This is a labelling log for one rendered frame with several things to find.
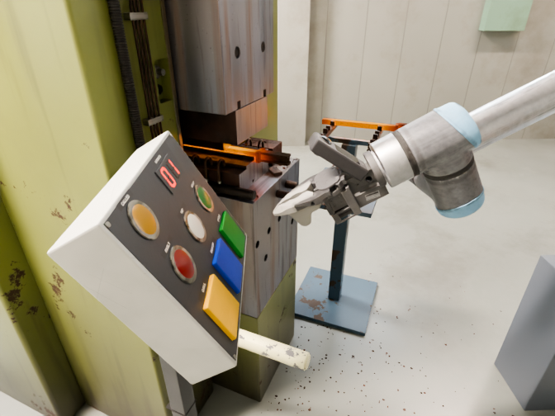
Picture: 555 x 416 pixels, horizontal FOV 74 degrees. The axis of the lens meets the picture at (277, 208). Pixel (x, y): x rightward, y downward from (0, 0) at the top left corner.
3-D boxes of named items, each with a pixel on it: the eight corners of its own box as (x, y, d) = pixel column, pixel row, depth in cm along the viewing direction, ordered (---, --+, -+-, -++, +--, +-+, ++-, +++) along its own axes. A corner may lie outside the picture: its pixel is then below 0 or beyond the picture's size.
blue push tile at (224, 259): (243, 265, 69) (221, 237, 66) (241, 293, 63) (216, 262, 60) (235, 269, 70) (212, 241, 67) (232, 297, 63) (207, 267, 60)
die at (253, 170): (268, 170, 125) (268, 146, 121) (239, 195, 109) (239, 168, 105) (167, 153, 139) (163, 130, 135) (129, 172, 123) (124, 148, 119)
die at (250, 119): (268, 125, 117) (267, 95, 113) (237, 145, 101) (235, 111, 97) (161, 112, 132) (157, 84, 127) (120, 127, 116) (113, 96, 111)
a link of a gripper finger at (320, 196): (298, 215, 66) (342, 193, 64) (294, 209, 66) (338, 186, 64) (296, 203, 71) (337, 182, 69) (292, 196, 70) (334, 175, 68)
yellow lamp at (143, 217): (167, 227, 51) (162, 200, 48) (144, 245, 47) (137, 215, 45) (149, 223, 52) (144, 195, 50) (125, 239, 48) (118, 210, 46)
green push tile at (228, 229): (245, 236, 78) (226, 209, 75) (244, 258, 71) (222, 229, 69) (238, 239, 78) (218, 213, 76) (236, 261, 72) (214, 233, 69)
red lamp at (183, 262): (203, 269, 54) (201, 245, 52) (184, 289, 51) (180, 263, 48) (186, 264, 55) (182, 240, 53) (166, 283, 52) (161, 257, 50)
